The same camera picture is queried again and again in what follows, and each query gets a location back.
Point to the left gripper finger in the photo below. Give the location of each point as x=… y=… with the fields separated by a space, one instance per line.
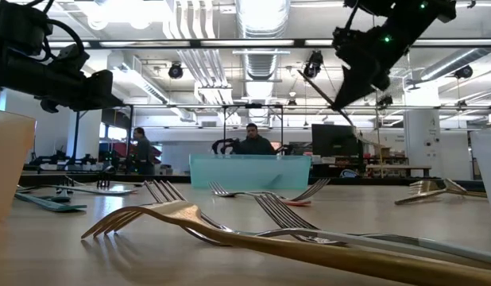
x=104 y=93

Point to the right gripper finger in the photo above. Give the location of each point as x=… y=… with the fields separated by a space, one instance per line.
x=354 y=89

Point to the gold fork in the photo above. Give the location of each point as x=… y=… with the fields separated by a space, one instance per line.
x=182 y=214
x=416 y=197
x=464 y=191
x=424 y=186

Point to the clear plastic bin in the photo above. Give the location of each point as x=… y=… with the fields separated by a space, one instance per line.
x=488 y=171

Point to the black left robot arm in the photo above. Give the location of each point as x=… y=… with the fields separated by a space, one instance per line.
x=15 y=75

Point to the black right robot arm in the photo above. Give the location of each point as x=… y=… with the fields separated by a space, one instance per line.
x=424 y=16

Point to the black background robot arm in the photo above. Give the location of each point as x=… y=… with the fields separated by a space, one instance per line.
x=285 y=150
x=221 y=145

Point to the black monitor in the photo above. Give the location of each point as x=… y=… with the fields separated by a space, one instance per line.
x=335 y=141

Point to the cardboard box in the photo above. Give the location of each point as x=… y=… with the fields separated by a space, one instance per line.
x=384 y=152

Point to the person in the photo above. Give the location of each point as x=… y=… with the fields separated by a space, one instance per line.
x=253 y=145
x=143 y=153

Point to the red storage bins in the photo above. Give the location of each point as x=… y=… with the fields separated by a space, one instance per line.
x=156 y=154

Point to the white round column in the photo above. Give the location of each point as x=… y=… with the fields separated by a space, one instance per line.
x=422 y=139

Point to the white blue round object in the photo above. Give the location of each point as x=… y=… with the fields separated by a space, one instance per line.
x=349 y=173

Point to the orange plastic bin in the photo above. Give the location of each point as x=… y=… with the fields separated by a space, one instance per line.
x=11 y=167

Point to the white ceiling pipes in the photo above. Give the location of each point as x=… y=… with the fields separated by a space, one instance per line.
x=198 y=59

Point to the teal plastic bin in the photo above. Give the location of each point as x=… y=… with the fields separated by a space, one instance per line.
x=249 y=171

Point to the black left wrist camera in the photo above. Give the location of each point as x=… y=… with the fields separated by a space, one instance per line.
x=72 y=59

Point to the white rectangular air duct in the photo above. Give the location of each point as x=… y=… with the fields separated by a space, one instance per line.
x=138 y=81

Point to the black station frame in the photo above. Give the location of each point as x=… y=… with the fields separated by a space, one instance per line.
x=253 y=105
x=130 y=131

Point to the silver slanted air duct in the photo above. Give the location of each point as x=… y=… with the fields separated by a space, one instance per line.
x=452 y=63

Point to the silver round air duct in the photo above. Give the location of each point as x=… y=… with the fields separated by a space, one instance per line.
x=261 y=63

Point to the black overhead frame beam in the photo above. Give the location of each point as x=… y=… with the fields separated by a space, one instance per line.
x=194 y=43

